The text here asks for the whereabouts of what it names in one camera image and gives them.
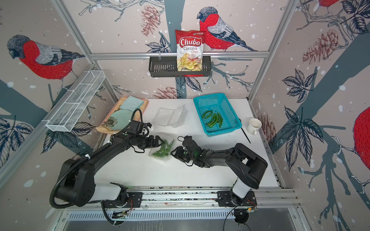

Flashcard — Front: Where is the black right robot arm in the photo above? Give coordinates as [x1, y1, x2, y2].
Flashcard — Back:
[171, 136, 268, 200]

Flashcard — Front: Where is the black corrugated cable conduit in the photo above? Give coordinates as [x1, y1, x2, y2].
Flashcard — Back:
[49, 108, 144, 209]

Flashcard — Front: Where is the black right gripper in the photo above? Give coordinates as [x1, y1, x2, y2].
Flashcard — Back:
[169, 147, 196, 164]

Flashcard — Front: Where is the white wire wall shelf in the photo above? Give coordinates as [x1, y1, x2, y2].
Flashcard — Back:
[46, 70, 106, 132]

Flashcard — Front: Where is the aluminium front rail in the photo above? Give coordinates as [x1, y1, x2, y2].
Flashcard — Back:
[77, 186, 298, 210]

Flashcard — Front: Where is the black right arm base bracket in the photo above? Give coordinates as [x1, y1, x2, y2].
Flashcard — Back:
[215, 190, 257, 207]

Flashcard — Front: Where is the clear clamshell container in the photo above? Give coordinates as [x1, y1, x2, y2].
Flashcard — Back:
[152, 105, 188, 128]
[149, 133, 175, 161]

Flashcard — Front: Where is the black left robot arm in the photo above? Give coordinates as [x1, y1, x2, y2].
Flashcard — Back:
[49, 121, 164, 208]

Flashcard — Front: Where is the green pepper bunch container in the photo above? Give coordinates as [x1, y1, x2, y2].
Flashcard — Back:
[201, 110, 224, 128]
[152, 140, 174, 158]

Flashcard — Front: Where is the black left arm base bracket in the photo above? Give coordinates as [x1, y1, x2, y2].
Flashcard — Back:
[103, 183, 143, 208]

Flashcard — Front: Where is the black wire shelf basket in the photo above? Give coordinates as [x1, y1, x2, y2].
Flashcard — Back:
[148, 55, 213, 78]

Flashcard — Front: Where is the light teal folded cloth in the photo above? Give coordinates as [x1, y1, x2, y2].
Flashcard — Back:
[119, 96, 144, 112]

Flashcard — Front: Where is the white ceramic mug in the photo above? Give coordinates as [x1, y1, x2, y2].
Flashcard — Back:
[247, 118, 262, 135]

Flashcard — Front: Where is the Chuba cassava chips bag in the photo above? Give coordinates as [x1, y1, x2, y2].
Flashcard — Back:
[175, 30, 205, 71]

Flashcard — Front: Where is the pale green round plate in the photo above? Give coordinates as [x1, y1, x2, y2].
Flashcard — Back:
[106, 109, 133, 131]

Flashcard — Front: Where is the teal plastic basket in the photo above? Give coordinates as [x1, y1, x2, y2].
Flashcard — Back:
[193, 93, 242, 137]

